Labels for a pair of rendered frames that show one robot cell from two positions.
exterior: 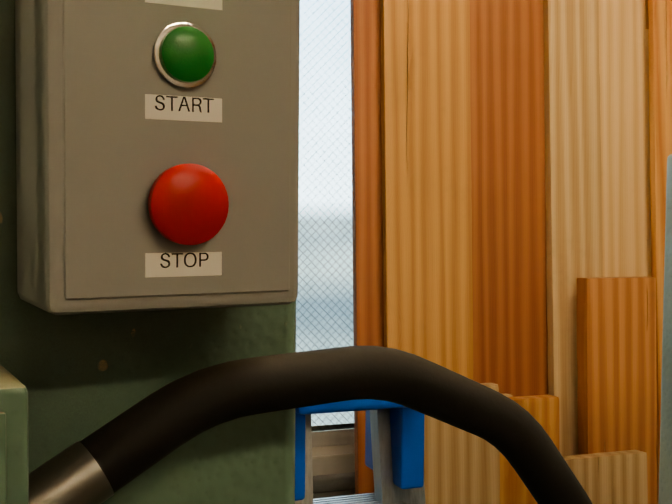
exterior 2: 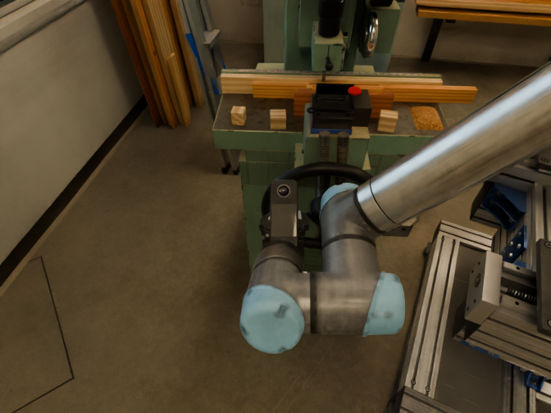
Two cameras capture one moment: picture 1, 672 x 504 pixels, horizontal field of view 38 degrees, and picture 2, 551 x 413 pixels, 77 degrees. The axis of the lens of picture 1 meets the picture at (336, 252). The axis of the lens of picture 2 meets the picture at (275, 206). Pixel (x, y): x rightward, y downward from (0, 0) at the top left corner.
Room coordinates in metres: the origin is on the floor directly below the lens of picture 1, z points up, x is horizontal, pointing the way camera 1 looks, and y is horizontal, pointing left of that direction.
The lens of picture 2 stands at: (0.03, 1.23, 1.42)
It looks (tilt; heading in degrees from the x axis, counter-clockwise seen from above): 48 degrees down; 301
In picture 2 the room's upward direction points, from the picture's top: straight up
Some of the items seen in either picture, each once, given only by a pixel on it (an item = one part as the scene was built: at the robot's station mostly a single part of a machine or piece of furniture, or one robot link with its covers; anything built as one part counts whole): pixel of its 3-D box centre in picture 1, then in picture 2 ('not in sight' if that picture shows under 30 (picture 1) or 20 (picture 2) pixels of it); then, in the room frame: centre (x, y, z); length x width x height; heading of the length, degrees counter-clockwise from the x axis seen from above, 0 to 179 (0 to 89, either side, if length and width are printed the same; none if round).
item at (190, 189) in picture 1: (188, 204); not in sight; (0.36, 0.05, 1.36); 0.03 x 0.01 x 0.03; 118
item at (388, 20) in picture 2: not in sight; (377, 27); (0.32, 0.18, 1.02); 0.09 x 0.07 x 0.12; 28
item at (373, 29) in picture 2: not in sight; (369, 34); (0.32, 0.25, 1.02); 0.12 x 0.03 x 0.12; 118
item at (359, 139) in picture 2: not in sight; (333, 135); (0.26, 0.58, 0.92); 0.15 x 0.13 x 0.09; 28
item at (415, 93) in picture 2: not in sight; (362, 92); (0.27, 0.37, 0.92); 0.60 x 0.02 x 0.04; 28
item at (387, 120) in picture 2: not in sight; (387, 120); (0.17, 0.47, 0.92); 0.04 x 0.03 x 0.04; 18
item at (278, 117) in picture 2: not in sight; (278, 119); (0.41, 0.59, 0.92); 0.04 x 0.04 x 0.03; 32
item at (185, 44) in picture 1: (187, 54); not in sight; (0.37, 0.06, 1.42); 0.02 x 0.01 x 0.02; 118
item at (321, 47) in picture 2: not in sight; (326, 48); (0.38, 0.40, 1.03); 0.14 x 0.07 x 0.09; 118
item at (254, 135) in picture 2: not in sight; (329, 129); (0.30, 0.51, 0.87); 0.61 x 0.30 x 0.06; 28
